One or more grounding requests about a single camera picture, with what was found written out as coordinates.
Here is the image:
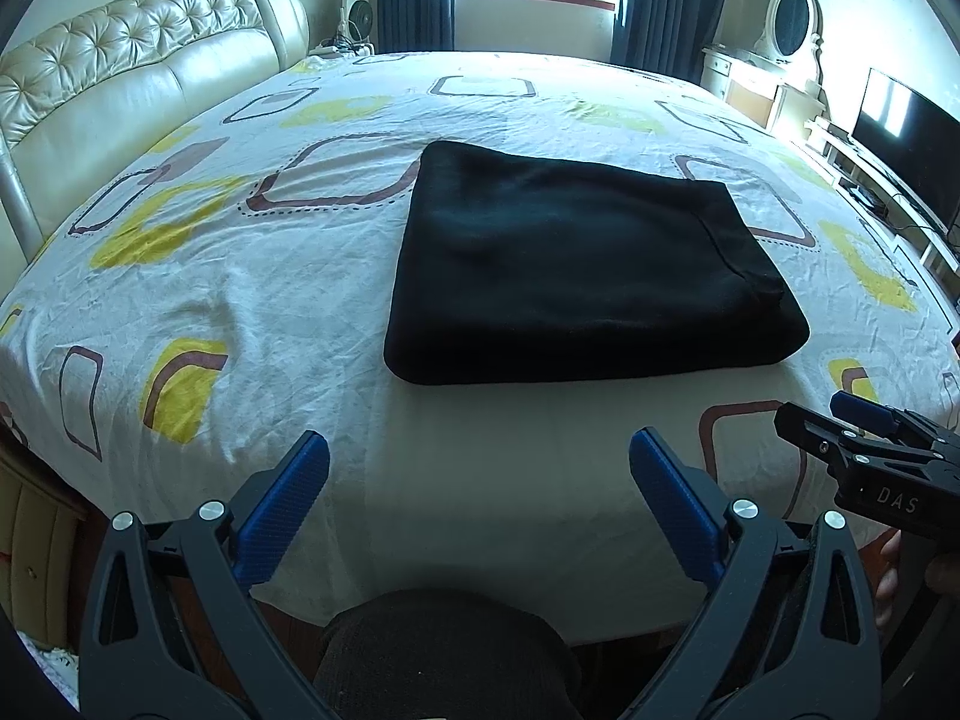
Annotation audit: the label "printed white bed sheet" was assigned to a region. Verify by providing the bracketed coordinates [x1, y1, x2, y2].
[0, 51, 960, 646]

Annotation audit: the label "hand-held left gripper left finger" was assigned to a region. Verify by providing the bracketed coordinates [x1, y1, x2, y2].
[77, 430, 353, 720]

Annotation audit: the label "person's dark trouser leg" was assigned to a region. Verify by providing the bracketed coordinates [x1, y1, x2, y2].
[313, 589, 586, 720]

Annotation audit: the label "white dressing table with mirror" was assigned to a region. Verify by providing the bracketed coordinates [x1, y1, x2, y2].
[701, 0, 833, 128]

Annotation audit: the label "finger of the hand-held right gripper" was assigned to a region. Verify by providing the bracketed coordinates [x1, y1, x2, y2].
[775, 403, 960, 467]
[830, 390, 960, 452]

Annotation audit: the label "white desk fan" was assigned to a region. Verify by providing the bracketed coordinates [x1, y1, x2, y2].
[339, 0, 376, 53]

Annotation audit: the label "beige bedside cabinet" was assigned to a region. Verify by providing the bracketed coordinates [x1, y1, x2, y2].
[0, 457, 91, 650]

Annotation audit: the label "white television stand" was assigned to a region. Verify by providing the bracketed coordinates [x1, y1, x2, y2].
[804, 116, 960, 278]

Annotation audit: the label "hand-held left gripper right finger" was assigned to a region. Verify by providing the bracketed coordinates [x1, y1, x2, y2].
[622, 426, 884, 720]

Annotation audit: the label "black flat television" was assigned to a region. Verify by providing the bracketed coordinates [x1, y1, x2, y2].
[853, 67, 960, 237]

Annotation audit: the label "black pants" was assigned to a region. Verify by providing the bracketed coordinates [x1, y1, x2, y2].
[383, 139, 811, 386]

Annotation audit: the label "beige tufted leather headboard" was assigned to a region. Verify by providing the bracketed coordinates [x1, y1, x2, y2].
[0, 0, 310, 260]

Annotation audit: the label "person's right hand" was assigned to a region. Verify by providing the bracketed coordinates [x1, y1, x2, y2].
[876, 529, 960, 627]

